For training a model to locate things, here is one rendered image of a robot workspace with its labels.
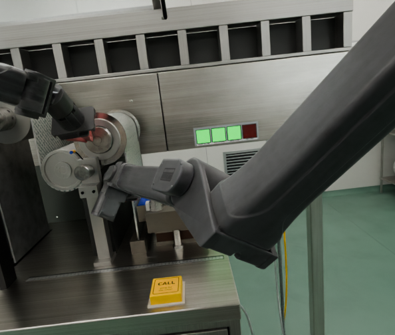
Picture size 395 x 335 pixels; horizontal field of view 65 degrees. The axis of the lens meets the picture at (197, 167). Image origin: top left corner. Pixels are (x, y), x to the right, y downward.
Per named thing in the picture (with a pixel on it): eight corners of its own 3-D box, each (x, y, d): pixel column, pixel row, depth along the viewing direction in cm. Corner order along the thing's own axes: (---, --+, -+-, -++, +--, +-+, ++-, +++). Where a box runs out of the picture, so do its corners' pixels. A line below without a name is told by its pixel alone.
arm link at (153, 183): (263, 189, 37) (189, 150, 32) (247, 234, 36) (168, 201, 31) (147, 176, 75) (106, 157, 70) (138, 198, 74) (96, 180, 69)
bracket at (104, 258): (93, 268, 87) (72, 163, 80) (100, 256, 93) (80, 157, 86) (111, 266, 87) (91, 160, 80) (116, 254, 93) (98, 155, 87)
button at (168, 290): (150, 306, 68) (149, 296, 68) (153, 287, 75) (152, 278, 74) (182, 302, 68) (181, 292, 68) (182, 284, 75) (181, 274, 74)
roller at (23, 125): (-15, 146, 86) (-28, 95, 83) (30, 135, 111) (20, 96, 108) (35, 141, 87) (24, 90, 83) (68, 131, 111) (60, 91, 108)
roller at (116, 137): (82, 161, 87) (74, 121, 84) (106, 147, 112) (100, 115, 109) (122, 157, 87) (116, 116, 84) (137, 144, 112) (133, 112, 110)
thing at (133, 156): (133, 213, 92) (124, 152, 88) (144, 190, 115) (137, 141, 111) (135, 213, 92) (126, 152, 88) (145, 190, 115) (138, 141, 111)
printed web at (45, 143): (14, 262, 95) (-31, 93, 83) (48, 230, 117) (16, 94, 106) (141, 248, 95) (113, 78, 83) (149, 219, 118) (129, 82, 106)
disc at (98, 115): (78, 167, 88) (68, 115, 85) (78, 167, 88) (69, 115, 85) (130, 162, 88) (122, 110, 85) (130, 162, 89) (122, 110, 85)
